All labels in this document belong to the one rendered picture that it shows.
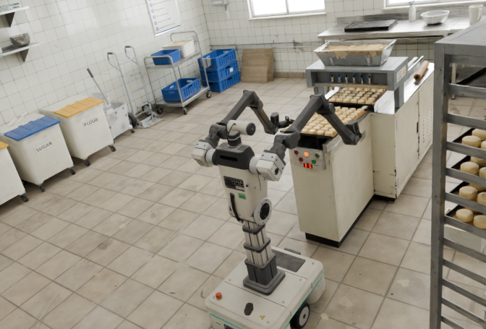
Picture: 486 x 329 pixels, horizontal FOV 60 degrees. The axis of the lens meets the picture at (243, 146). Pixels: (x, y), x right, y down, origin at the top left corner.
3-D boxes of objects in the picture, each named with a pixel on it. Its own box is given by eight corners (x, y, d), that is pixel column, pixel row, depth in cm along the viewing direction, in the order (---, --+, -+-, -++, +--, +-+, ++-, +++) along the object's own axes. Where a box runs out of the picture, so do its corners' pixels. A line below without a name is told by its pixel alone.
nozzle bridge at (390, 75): (326, 94, 380) (322, 57, 366) (408, 98, 337) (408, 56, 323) (309, 107, 358) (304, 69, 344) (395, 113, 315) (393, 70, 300)
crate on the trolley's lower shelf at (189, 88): (182, 89, 718) (180, 78, 709) (201, 89, 700) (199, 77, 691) (163, 101, 674) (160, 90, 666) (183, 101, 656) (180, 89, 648)
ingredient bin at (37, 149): (42, 195, 487) (15, 135, 455) (15, 186, 524) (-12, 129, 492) (81, 173, 525) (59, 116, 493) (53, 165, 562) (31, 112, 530)
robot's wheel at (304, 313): (299, 306, 249) (291, 303, 253) (296, 333, 250) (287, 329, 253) (312, 300, 262) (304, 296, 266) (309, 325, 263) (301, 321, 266)
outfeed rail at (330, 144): (414, 63, 416) (414, 56, 413) (417, 63, 415) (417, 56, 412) (322, 152, 279) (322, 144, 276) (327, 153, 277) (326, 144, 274)
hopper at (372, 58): (330, 57, 360) (329, 41, 354) (396, 57, 327) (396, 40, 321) (314, 68, 340) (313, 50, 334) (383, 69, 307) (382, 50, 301)
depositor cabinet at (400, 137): (370, 134, 480) (367, 62, 445) (437, 142, 438) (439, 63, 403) (319, 191, 393) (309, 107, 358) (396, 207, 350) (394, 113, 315)
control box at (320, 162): (295, 163, 302) (293, 146, 296) (326, 168, 288) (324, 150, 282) (293, 165, 300) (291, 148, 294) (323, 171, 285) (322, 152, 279)
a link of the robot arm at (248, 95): (244, 84, 270) (258, 87, 265) (249, 101, 279) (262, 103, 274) (207, 129, 245) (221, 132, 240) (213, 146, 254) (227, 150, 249)
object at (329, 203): (338, 194, 382) (329, 102, 345) (374, 202, 362) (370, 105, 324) (300, 239, 334) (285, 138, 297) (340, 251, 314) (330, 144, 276)
